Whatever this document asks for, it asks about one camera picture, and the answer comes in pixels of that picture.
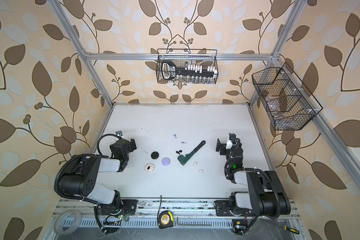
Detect purple round earbud case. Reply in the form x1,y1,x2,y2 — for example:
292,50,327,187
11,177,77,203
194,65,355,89
162,158,171,166

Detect yellow black tape measure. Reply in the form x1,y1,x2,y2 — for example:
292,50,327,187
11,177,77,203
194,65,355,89
158,211,174,229

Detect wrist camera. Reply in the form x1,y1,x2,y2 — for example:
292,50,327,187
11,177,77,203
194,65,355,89
115,131,124,140
226,133,236,150

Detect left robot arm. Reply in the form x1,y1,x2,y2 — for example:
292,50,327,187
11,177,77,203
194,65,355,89
54,131,138,219

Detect black wire basket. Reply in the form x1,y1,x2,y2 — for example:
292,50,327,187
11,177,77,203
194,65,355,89
252,63,323,131
156,48,219,85

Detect black wire basket back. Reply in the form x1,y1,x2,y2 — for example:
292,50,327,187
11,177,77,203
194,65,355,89
156,48,219,85

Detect white earbud charging case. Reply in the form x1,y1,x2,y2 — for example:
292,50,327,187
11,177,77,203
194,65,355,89
145,163,155,172

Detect clear tape roll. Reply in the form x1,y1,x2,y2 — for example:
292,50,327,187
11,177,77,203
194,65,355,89
53,210,82,235

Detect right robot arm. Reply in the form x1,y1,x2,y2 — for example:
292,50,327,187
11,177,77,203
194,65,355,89
215,135,292,219

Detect black wire basket right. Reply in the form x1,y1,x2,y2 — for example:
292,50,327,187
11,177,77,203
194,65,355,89
252,63,323,131

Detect green pipe wrench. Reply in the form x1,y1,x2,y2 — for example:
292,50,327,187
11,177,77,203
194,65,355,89
177,140,206,166

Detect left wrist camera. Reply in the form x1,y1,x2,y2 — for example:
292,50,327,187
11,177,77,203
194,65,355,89
115,131,124,140

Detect yellow handled screwdriver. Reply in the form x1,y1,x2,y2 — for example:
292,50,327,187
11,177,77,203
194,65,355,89
284,226,300,235

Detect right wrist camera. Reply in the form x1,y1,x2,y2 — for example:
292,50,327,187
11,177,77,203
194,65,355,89
226,133,236,150

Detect black round earbud case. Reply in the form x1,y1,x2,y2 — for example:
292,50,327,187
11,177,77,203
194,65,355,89
151,152,159,160

